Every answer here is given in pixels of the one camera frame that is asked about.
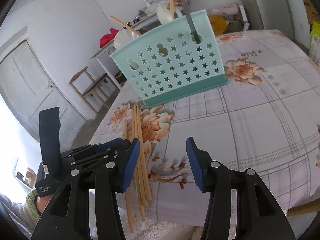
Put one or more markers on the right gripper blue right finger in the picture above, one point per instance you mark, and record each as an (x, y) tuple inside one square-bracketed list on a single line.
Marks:
[(196, 163)]

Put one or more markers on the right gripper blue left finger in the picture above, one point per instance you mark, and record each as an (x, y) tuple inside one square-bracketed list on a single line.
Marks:
[(130, 163)]

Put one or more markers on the mint green utensil caddy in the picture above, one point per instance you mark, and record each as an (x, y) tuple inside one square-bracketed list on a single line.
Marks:
[(166, 63)]

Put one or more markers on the white plastic soup spoon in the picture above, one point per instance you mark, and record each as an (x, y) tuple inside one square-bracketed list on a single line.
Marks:
[(123, 37)]

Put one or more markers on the white plastic ladle spoon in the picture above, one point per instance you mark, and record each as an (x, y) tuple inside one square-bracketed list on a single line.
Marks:
[(163, 14)]

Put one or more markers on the person left hand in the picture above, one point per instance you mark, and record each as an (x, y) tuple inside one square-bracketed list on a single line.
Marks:
[(42, 202)]

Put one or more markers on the floral plaid tablecloth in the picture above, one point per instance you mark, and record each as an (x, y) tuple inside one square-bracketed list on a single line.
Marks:
[(266, 118)]

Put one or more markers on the wooden chair dark seat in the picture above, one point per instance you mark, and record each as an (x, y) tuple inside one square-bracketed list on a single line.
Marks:
[(94, 89)]

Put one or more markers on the white door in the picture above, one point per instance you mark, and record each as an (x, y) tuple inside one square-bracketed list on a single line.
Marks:
[(27, 90)]

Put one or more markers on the white side table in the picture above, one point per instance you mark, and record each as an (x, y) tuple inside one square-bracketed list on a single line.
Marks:
[(146, 21)]

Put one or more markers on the red plastic bag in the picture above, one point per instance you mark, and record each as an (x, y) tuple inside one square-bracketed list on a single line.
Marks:
[(104, 40)]

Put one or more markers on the white rice bag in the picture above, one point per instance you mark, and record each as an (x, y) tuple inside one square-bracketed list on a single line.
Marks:
[(315, 42)]

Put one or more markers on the silver refrigerator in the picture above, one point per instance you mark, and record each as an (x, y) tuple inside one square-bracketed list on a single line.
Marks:
[(270, 14)]

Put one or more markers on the cardboard box brown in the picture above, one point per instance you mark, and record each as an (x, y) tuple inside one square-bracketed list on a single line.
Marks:
[(311, 12)]

